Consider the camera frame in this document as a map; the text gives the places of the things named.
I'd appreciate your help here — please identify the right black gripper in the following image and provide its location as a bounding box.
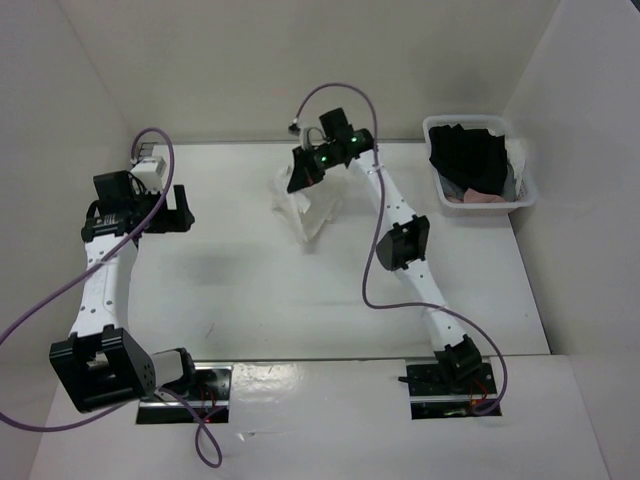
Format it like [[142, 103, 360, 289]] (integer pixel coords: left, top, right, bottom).
[[286, 144, 341, 194]]

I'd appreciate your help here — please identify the white pleated skirt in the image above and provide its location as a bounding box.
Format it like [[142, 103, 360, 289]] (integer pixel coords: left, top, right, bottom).
[[268, 166, 348, 245]]

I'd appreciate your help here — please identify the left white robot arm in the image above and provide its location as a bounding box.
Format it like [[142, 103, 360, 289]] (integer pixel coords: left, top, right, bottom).
[[49, 170, 199, 413]]

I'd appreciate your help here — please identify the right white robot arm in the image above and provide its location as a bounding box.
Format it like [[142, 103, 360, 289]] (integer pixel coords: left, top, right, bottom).
[[287, 108, 482, 393]]

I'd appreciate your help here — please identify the pink garment in basket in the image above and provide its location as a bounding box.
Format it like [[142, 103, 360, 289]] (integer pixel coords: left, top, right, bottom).
[[446, 189, 506, 204]]

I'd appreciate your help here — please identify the black skirt in basket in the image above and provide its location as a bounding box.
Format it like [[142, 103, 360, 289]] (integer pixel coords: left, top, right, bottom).
[[428, 125, 508, 195]]

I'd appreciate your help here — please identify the white plastic laundry basket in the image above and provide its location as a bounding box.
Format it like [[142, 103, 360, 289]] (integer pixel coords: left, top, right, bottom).
[[422, 114, 539, 217]]

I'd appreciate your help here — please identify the white garment in basket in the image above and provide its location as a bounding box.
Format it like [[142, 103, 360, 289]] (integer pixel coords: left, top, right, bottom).
[[489, 129, 527, 189]]

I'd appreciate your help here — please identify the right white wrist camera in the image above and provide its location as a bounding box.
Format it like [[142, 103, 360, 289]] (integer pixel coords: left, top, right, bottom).
[[287, 118, 326, 150]]

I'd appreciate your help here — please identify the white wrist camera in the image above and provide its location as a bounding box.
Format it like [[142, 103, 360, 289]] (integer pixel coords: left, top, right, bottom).
[[287, 118, 326, 150], [129, 142, 168, 194]]

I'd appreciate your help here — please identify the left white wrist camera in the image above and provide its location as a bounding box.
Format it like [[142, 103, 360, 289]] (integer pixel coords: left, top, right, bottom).
[[129, 142, 168, 194]]

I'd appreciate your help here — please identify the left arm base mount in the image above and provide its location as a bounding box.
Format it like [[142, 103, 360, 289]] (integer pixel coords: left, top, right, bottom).
[[136, 361, 233, 425]]

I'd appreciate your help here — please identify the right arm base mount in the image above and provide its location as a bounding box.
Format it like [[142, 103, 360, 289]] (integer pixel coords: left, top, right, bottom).
[[398, 358, 499, 420]]

